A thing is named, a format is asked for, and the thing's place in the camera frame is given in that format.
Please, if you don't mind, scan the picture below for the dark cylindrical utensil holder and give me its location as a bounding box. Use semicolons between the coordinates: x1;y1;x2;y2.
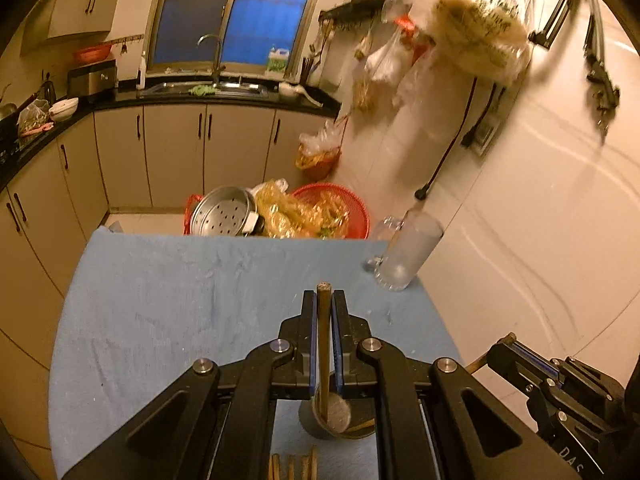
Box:
298;392;375;440

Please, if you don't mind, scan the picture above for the kitchen faucet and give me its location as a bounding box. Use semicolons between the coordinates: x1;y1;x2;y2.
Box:
196;34;224;86

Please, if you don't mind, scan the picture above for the blue kitchen window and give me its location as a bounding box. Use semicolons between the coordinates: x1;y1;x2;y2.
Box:
146;0;318;79

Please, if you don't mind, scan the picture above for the frosted glass beer mug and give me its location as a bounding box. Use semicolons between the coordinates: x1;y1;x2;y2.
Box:
367;210;444;292

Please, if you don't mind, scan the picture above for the red plastic basin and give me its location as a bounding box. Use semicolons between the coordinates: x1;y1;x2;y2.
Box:
293;182;371;240

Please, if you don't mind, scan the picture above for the yellow plastic bag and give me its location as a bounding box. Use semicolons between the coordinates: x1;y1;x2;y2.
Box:
255;181;324;240

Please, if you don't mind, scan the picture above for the metal steamer pot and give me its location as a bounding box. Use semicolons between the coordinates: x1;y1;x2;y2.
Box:
186;186;265;236

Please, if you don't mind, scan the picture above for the light blue table cloth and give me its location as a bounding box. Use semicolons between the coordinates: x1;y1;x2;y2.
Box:
48;229;458;474

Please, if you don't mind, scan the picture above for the orange bag by cabinet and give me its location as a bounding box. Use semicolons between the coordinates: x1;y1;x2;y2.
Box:
295;116;349;182

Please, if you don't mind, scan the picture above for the green detergent bottle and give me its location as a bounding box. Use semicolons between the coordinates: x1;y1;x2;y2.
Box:
264;47;291;80

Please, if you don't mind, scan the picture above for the white bowl on counter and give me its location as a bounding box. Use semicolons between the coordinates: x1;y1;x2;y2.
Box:
49;98;79;124

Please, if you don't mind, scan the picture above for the steel box on counter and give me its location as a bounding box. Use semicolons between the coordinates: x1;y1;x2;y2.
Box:
67;58;117;98

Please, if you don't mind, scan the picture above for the black power cable plug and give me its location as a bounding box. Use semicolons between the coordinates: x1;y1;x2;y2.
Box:
413;77;506;202

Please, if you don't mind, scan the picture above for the hanging bag on wall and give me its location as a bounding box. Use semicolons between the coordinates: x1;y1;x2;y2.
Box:
409;0;533;87

